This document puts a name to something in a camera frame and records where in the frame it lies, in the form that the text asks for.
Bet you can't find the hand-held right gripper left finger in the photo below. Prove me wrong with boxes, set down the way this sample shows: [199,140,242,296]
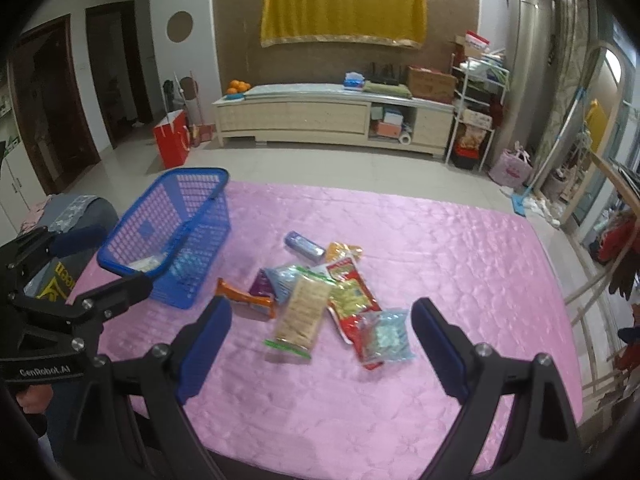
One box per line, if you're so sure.
[75,296,233,480]

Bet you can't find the white rags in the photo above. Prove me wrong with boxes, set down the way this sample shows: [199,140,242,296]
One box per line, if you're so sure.
[530,197,562,229]

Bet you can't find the pink bag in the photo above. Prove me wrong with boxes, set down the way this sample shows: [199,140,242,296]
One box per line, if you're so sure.
[489,146,533,188]

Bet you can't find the small purple blue box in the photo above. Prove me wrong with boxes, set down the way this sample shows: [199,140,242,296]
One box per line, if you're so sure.
[284,231,326,262]

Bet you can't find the person's left hand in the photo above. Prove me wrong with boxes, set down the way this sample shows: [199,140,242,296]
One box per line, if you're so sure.
[15,384,55,413]

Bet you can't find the yellow cloth cover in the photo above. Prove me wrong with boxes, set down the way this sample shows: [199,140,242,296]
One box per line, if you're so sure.
[260,0,428,50]

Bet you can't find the orange snack bar packet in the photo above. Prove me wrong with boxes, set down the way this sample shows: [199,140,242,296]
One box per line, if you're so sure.
[216,278,277,320]

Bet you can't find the dark wooden door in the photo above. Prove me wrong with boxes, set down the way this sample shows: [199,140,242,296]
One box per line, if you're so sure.
[7,15,101,196]

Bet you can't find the black router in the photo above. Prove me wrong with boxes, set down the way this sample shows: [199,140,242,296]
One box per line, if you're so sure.
[367,62,403,86]

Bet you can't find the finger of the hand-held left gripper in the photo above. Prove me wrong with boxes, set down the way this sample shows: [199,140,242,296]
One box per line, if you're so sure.
[0,227,53,273]
[7,272,154,331]

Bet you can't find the white metal rack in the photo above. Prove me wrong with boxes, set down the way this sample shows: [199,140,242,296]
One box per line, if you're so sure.
[446,52,511,171]

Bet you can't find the white snack packet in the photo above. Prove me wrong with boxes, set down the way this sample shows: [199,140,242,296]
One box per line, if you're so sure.
[127,255,168,273]

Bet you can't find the red yellow snack packet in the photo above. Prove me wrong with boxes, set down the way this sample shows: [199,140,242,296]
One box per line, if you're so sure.
[325,256,382,323]

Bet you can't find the wooden rail frame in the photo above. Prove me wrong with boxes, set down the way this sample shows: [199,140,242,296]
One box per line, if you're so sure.
[560,150,640,411]

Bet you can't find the blue mop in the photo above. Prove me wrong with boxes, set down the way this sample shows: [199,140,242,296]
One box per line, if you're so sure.
[510,87,587,217]

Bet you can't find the blue plastic basket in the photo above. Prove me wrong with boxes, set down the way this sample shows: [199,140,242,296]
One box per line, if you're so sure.
[96,167,232,310]

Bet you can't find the brown cardboard box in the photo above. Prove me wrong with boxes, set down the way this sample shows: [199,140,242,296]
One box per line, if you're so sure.
[406,66,458,105]

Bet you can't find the grey chair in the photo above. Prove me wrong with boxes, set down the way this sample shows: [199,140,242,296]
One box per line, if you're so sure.
[15,192,121,261]

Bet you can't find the round brown wall disc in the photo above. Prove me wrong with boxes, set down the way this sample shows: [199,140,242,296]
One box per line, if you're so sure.
[166,10,194,43]

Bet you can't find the hanging red clothes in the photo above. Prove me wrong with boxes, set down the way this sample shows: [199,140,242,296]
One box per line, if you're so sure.
[595,210,640,301]

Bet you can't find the light blue candy packet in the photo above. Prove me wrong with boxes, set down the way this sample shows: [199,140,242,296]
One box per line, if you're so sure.
[357,309,417,365]

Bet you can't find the pink cloth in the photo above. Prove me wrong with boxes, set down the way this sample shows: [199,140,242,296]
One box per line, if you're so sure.
[22,200,51,226]

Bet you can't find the light blue striped snack packet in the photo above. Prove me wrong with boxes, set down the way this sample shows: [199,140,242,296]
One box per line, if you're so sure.
[263,263,321,306]

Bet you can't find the pink quilted table cover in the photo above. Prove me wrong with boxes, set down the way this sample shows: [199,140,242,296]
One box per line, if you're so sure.
[65,180,586,476]

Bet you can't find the small orange packet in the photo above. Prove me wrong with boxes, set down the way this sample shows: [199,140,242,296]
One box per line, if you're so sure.
[325,241,363,262]

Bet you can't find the lace chair cover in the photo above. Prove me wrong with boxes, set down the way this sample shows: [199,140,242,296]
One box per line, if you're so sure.
[42,194,98,233]

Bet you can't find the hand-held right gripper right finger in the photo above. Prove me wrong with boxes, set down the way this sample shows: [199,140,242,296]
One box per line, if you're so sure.
[410,297,586,480]

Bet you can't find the purple snack packet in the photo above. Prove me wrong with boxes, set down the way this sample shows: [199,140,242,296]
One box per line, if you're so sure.
[248,268,275,301]

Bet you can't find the silver standing air conditioner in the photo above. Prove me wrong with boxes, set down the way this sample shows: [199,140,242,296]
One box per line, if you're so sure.
[505,0,556,161]

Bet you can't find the dark wooden door frame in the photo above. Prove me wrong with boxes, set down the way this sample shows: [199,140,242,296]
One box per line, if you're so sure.
[85,0,153,148]

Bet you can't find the clear cracker packet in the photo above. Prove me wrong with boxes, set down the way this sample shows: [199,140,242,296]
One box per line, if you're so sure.
[264,276,333,361]

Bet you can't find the green cushion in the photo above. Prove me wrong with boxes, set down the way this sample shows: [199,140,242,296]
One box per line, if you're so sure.
[362,81,412,99]

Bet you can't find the cream low cabinet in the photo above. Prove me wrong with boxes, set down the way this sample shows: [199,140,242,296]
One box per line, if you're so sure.
[212,81,456,162]

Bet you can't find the white cupboard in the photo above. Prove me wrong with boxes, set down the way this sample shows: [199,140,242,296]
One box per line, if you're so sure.
[0,125,31,231]

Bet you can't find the person's left forearm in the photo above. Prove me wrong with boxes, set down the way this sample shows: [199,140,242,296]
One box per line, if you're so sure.
[35,385,88,480]

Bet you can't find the red paper bag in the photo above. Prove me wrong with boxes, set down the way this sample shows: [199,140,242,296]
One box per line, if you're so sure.
[153,109,192,168]

